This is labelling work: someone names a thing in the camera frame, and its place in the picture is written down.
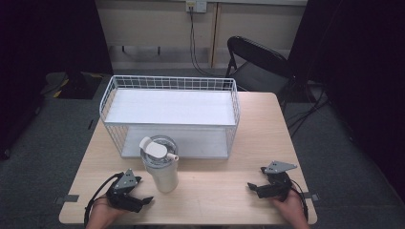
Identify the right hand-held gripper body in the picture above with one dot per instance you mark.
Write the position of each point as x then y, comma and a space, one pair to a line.
276, 184

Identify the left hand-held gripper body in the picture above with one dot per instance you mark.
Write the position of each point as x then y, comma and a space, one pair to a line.
122, 197

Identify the white cup with lid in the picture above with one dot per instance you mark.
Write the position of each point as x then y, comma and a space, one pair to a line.
164, 178

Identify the person's left hand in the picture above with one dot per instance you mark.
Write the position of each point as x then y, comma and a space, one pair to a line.
103, 214

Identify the person's right hand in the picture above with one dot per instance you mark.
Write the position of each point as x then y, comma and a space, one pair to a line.
293, 210

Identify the grey tape strip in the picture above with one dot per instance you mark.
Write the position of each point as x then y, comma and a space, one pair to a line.
67, 199
313, 197

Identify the black folding chair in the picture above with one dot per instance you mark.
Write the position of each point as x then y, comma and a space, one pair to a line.
258, 68

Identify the grey stand base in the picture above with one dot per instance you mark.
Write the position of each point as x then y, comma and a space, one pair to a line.
76, 86

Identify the black curtain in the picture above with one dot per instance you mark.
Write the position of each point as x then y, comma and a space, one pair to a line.
47, 63
359, 79

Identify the wooden wall strip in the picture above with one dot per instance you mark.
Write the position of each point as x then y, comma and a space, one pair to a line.
215, 35

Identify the white wall socket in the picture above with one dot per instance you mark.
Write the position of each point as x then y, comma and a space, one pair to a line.
196, 5

